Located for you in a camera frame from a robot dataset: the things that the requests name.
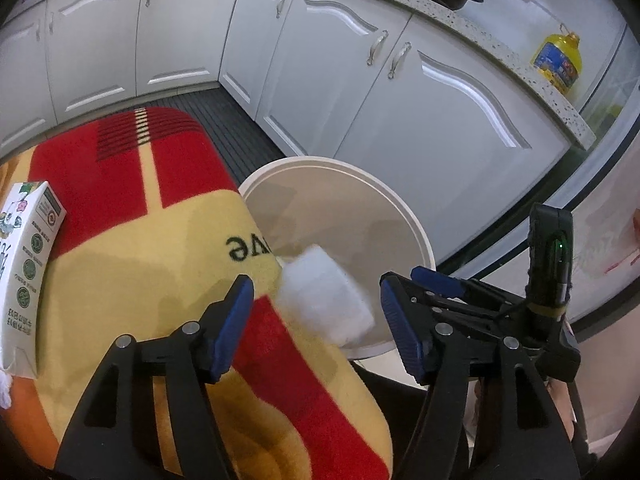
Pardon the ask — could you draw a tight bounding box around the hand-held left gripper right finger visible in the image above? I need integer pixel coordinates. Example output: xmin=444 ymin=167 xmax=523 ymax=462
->
xmin=379 ymin=272 xmax=583 ymax=480

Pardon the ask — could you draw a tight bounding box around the colourful printed blanket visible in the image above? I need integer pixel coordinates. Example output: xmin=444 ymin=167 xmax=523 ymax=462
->
xmin=0 ymin=106 xmax=396 ymax=480

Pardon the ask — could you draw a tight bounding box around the yellow cooking oil bottle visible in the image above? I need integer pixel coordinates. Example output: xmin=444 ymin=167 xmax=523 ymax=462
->
xmin=531 ymin=24 xmax=583 ymax=97

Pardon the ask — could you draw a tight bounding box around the cream plastic bin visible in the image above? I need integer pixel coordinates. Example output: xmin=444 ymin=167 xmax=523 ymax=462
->
xmin=237 ymin=156 xmax=436 ymax=361

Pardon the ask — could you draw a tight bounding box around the white milk carton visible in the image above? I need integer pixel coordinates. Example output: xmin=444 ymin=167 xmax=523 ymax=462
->
xmin=0 ymin=181 xmax=67 ymax=378

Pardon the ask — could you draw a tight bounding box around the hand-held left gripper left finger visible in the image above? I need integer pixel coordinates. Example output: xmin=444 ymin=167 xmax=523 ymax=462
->
xmin=54 ymin=274 xmax=256 ymax=480

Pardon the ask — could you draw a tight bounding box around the white sponge block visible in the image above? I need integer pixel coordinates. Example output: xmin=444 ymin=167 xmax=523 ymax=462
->
xmin=276 ymin=244 xmax=376 ymax=348

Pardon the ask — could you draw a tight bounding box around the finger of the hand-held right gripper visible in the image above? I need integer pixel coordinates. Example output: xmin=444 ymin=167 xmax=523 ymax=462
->
xmin=425 ymin=297 xmax=531 ymax=346
xmin=411 ymin=266 xmax=528 ymax=311

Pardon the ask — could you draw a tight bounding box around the row of white cabinet doors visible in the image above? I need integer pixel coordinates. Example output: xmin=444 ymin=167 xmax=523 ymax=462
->
xmin=0 ymin=0 xmax=586 ymax=196

